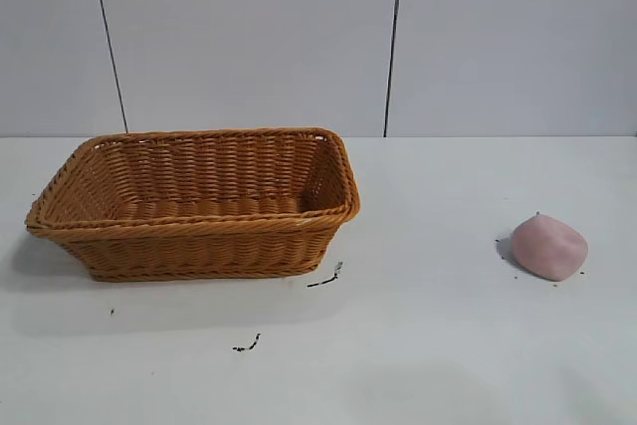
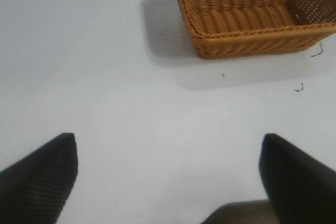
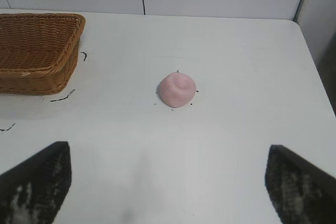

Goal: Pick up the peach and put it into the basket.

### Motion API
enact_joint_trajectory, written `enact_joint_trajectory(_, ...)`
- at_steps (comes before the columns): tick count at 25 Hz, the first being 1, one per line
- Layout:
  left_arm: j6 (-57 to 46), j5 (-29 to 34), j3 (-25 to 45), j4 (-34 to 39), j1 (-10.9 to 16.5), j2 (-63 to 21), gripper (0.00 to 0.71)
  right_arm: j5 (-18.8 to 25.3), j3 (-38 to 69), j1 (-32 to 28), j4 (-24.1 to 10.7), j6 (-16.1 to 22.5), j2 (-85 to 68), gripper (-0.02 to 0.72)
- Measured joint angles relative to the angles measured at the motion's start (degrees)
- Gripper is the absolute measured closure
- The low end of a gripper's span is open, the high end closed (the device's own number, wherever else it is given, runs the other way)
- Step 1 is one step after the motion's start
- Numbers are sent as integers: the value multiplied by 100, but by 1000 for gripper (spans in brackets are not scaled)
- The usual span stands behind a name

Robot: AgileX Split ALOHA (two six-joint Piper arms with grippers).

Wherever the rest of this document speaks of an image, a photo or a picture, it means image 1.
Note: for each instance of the brown woven wicker basket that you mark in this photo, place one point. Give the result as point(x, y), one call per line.
point(199, 246)

